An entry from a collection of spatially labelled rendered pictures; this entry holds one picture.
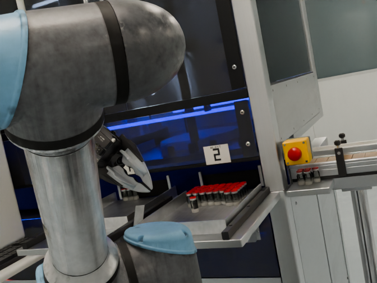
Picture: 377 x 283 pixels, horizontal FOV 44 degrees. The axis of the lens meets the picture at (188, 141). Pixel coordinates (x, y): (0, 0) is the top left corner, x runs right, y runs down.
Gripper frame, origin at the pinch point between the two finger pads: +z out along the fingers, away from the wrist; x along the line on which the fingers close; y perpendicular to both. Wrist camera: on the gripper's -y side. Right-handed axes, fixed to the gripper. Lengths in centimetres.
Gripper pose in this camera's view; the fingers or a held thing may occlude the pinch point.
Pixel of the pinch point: (147, 186)
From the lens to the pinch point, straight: 88.8
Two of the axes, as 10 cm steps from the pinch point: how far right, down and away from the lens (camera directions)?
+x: 6.4, -7.7, 0.3
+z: 7.4, 6.0, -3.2
